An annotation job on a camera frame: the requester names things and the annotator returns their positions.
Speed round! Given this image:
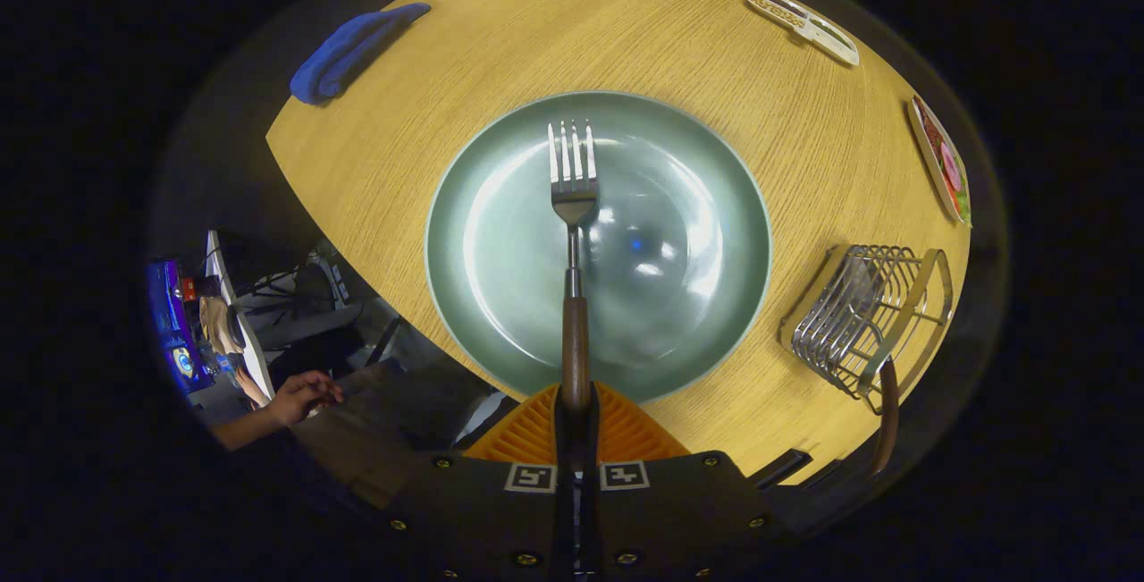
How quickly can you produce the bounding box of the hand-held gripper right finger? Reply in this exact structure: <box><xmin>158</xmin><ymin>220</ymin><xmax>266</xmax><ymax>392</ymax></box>
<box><xmin>576</xmin><ymin>383</ymin><xmax>787</xmax><ymax>582</ymax></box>

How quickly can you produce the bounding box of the green round plate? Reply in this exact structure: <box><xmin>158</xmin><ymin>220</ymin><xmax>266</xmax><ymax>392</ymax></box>
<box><xmin>425</xmin><ymin>90</ymin><xmax>772</xmax><ymax>404</ymax></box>

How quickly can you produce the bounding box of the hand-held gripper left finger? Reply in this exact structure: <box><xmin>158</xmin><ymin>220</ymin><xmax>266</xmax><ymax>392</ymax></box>
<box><xmin>384</xmin><ymin>383</ymin><xmax>577</xmax><ymax>582</ymax></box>

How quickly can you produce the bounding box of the black table bracket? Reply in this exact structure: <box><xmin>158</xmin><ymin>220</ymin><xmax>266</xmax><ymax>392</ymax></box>
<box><xmin>749</xmin><ymin>449</ymin><xmax>814</xmax><ymax>490</ymax></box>

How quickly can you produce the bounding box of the wooden handled metal spoon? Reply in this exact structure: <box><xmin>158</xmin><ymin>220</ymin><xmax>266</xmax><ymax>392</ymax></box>
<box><xmin>836</xmin><ymin>256</ymin><xmax>900</xmax><ymax>476</ymax></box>

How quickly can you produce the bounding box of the metal wire basket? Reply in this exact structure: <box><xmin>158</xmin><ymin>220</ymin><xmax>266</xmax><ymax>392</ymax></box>
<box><xmin>779</xmin><ymin>244</ymin><xmax>955</xmax><ymax>401</ymax></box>

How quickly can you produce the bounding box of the blue folded cloth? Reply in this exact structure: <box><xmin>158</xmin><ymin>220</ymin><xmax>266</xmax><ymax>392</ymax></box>
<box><xmin>289</xmin><ymin>2</ymin><xmax>432</xmax><ymax>106</ymax></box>

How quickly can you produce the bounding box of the tan object on laptop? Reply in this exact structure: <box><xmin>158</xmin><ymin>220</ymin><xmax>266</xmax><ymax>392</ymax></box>
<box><xmin>201</xmin><ymin>296</ymin><xmax>248</xmax><ymax>360</ymax></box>

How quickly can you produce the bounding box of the white laptop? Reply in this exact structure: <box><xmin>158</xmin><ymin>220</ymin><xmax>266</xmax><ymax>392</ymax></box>
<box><xmin>206</xmin><ymin>230</ymin><xmax>276</xmax><ymax>400</ymax></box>

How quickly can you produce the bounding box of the blue lit screen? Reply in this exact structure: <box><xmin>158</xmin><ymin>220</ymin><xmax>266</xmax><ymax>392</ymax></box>
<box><xmin>147</xmin><ymin>260</ymin><xmax>215</xmax><ymax>395</ymax></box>

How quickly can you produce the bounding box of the wooden handled metal fork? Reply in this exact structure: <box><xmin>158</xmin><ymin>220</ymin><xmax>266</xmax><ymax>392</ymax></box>
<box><xmin>547</xmin><ymin>120</ymin><xmax>600</xmax><ymax>413</ymax></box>

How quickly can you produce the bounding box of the white plate of food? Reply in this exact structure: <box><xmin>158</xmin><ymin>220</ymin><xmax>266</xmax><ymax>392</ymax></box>
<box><xmin>907</xmin><ymin>94</ymin><xmax>973</xmax><ymax>228</ymax></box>

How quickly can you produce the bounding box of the white divided condiment dish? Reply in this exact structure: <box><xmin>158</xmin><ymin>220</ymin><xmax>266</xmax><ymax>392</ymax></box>
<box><xmin>746</xmin><ymin>0</ymin><xmax>861</xmax><ymax>67</ymax></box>

